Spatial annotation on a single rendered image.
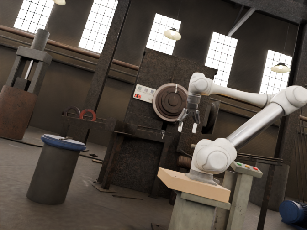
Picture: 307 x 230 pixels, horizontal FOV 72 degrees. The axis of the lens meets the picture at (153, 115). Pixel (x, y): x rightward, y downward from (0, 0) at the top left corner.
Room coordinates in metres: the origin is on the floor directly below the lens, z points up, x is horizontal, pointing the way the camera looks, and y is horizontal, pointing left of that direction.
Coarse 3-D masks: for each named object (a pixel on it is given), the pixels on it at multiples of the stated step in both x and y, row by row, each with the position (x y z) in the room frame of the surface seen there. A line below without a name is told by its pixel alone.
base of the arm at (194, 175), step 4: (192, 172) 1.43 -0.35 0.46; (196, 172) 1.40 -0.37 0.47; (200, 172) 1.39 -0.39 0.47; (188, 176) 1.45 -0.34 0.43; (192, 176) 1.40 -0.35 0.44; (196, 176) 1.40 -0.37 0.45; (200, 176) 1.39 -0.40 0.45; (204, 176) 1.39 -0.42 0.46; (208, 176) 1.39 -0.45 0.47; (212, 176) 1.42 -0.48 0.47; (196, 180) 1.38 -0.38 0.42; (200, 180) 1.38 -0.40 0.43; (204, 180) 1.38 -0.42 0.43; (208, 180) 1.39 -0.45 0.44; (212, 180) 1.43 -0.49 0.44; (216, 180) 1.46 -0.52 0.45; (212, 184) 1.38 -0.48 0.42; (216, 184) 1.38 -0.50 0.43
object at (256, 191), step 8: (264, 160) 4.12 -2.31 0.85; (264, 168) 4.09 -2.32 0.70; (280, 168) 3.97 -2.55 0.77; (288, 168) 4.04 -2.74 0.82; (264, 176) 4.07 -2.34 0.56; (280, 176) 3.97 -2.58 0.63; (256, 184) 4.18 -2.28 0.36; (264, 184) 4.05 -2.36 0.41; (272, 184) 3.99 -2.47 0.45; (280, 184) 3.97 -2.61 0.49; (256, 192) 4.14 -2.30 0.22; (272, 192) 3.98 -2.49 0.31; (280, 192) 3.98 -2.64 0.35; (256, 200) 4.11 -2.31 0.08; (272, 200) 3.97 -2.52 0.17; (280, 200) 3.99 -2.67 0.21; (272, 208) 3.97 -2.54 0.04
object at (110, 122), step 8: (112, 120) 2.15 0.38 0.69; (104, 128) 2.24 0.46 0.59; (112, 128) 2.11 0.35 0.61; (120, 128) 2.36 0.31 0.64; (128, 128) 2.37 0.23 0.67; (136, 128) 2.26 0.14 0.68; (120, 136) 2.23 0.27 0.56; (120, 144) 2.25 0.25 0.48; (112, 152) 2.25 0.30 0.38; (112, 160) 2.22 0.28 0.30; (112, 168) 2.24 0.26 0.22; (104, 176) 2.27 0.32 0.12; (104, 184) 2.23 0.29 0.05; (112, 192) 2.21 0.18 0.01
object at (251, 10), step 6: (222, 0) 8.69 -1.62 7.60; (228, 0) 8.59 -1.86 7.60; (294, 0) 7.64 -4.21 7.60; (300, 0) 7.56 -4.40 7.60; (234, 6) 8.70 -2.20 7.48; (240, 6) 8.74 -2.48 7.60; (246, 6) 8.65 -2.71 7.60; (240, 12) 8.01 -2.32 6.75; (252, 12) 6.90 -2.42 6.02; (258, 12) 8.80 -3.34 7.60; (264, 12) 8.70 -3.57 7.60; (246, 18) 7.28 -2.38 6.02; (276, 18) 8.85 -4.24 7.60; (282, 18) 8.75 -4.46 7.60; (234, 24) 8.36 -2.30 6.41; (240, 24) 7.70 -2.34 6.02; (294, 24) 8.91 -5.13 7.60; (234, 30) 8.17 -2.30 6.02; (228, 36) 8.69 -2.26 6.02
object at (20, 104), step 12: (0, 96) 3.77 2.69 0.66; (12, 96) 3.74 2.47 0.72; (24, 96) 3.82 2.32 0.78; (36, 96) 4.05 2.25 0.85; (0, 108) 3.73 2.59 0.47; (12, 108) 3.76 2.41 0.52; (24, 108) 3.87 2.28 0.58; (0, 120) 3.73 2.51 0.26; (12, 120) 3.79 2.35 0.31; (24, 120) 3.96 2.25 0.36; (0, 132) 3.74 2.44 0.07; (12, 132) 3.84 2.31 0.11; (24, 132) 4.11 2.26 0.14
